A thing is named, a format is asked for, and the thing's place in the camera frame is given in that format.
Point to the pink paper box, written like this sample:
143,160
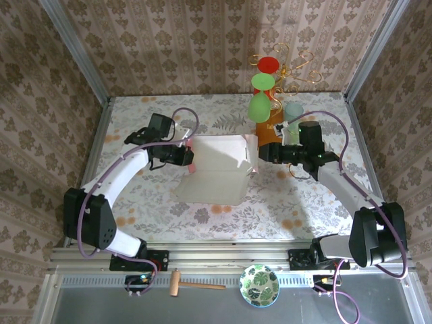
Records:
216,158

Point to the blue plastic tumbler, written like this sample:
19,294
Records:
293,111

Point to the green plastic wine glass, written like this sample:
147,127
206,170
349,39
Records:
258,108

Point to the floral table cover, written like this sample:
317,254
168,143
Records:
236,219

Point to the red plastic wine glass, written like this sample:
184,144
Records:
269,64

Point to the aluminium base beam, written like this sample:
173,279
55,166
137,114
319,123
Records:
219,254

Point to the wooden mallet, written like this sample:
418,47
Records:
175,283

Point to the small black controller board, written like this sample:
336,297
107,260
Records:
324,281
138,280

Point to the leaf pattern bowl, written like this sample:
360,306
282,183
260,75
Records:
260,285

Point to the aluminium table side rail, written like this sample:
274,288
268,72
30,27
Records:
99,135
362,145

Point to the aluminium frame post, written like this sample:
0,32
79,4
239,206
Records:
74,47
371,47

